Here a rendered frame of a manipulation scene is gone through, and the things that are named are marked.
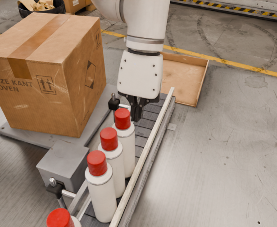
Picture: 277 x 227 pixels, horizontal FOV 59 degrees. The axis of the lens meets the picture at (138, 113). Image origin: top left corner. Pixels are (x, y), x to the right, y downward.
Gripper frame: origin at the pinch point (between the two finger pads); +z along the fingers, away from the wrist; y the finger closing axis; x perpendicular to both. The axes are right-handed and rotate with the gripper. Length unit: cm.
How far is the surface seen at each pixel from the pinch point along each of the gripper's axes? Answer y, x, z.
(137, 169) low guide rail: 3.6, -5.5, 12.4
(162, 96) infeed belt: 0.5, 28.1, 3.7
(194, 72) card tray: 8, 55, -1
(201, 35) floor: -11, 299, -3
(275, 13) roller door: 82, 375, -43
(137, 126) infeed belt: -2.9, 12.0, 9.6
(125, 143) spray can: 1.4, -10.2, 3.3
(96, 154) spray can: 0.0, -21.4, 0.2
